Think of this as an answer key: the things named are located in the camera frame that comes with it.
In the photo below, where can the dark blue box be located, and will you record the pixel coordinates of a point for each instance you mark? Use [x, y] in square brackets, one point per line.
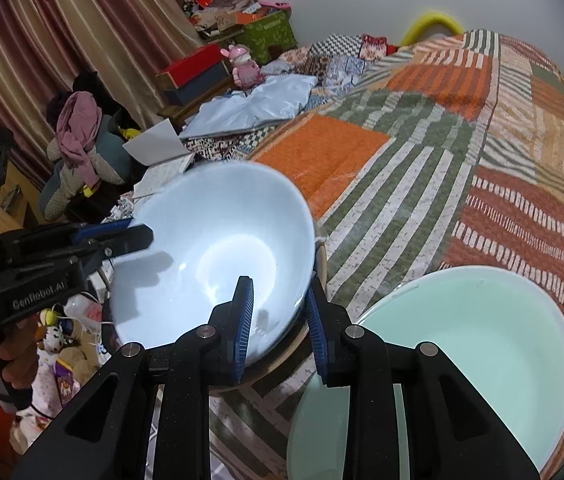
[197, 86]

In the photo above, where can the mint green plate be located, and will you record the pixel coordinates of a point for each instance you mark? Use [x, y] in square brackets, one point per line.
[502, 331]

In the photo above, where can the striped brown curtain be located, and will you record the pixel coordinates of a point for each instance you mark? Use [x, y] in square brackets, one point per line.
[46, 44]

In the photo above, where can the open notebook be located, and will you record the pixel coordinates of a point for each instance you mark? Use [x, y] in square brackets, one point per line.
[158, 176]

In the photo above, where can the yellow foam tube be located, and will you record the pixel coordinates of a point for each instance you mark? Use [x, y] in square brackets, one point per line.
[428, 21]

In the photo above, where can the pink bowl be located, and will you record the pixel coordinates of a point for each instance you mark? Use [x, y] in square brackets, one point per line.
[292, 339]

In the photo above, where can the pink cloth on chair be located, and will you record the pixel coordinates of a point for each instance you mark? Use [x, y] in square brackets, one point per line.
[76, 133]

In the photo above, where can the white spotted bowl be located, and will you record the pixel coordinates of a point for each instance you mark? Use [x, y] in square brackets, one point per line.
[213, 224]

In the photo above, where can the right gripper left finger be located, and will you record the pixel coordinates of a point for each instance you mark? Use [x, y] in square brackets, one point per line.
[148, 408]

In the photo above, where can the red box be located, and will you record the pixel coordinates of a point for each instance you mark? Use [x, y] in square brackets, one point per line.
[181, 72]

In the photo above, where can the green storage box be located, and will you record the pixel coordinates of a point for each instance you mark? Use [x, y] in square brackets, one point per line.
[268, 38]

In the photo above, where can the pink pig toy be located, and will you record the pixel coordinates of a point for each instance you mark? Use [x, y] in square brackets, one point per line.
[246, 72]

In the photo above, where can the checkered patchwork quilt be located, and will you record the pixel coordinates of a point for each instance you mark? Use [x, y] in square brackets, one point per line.
[338, 62]

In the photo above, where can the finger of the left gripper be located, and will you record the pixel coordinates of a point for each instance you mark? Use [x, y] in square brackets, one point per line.
[134, 239]
[101, 230]

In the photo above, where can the white plastic bag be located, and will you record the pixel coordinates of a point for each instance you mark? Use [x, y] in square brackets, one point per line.
[278, 99]

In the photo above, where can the person's left hand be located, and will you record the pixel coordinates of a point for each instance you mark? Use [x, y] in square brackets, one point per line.
[18, 350]

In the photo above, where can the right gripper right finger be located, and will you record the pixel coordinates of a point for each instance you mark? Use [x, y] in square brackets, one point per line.
[408, 406]

